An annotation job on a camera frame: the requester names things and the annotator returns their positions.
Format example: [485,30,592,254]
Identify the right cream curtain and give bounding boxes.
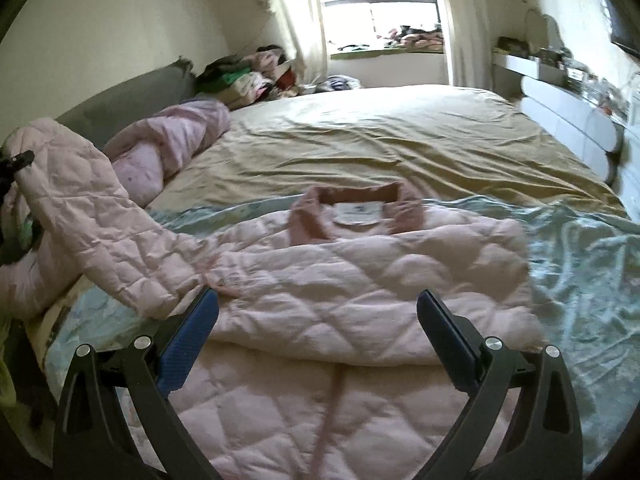
[437,0,491,89]

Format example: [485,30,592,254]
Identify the tan bed sheet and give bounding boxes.
[152,84,625,216]

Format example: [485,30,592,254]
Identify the pink rolled duvet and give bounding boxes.
[0,98,231,321]

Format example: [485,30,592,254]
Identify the white vanity mirror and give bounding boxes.
[524,8,565,55]

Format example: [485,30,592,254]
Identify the black wall television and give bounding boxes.
[601,0,640,61]

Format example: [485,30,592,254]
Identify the cream curtain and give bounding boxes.
[437,0,491,89]
[264,0,329,84]

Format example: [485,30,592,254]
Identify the pink quilted jacket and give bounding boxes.
[1,119,544,479]

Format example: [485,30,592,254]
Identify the window with dark frame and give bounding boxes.
[321,0,440,53]

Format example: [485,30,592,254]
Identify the teal cartoon print blanket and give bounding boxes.
[39,195,639,478]

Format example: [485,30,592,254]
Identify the left cream curtain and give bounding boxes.
[264,0,329,84]

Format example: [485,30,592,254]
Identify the pile of clothes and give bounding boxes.
[195,44,299,110]

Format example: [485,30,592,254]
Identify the grey green headboard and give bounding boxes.
[56,58,196,150]

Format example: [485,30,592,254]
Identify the clothes on window sill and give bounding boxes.
[383,24,445,53]

